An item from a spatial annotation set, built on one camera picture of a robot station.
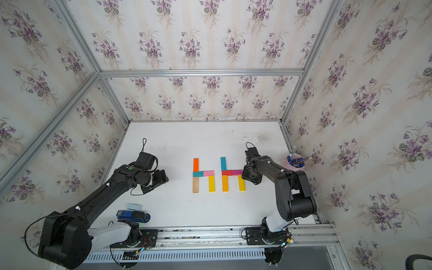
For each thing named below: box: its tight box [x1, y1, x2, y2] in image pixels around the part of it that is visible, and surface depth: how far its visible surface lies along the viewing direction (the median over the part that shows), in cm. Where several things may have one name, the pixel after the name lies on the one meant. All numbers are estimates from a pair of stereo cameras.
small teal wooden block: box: [192, 171, 205, 178], surface depth 95 cm
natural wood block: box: [192, 176, 199, 194], surface depth 92 cm
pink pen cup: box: [280, 153, 306, 173], surface depth 89 cm
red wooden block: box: [221, 169, 234, 177], surface depth 96 cm
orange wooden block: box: [192, 158, 200, 173], surface depth 98 cm
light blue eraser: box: [126, 203, 143, 211], surface depth 83 cm
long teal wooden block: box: [220, 156, 227, 171], surface depth 100 cm
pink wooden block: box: [203, 170, 215, 177], surface depth 95 cm
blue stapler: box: [116, 209, 151, 223], surface depth 80 cm
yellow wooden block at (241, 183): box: [237, 174, 246, 192], surface depth 92 cm
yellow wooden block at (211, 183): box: [208, 175, 216, 193], surface depth 92 cm
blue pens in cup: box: [286, 155, 310, 168], surface depth 89 cm
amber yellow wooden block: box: [222, 174, 229, 193], surface depth 92 cm
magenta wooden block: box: [232, 169, 243, 176], surface depth 95 cm
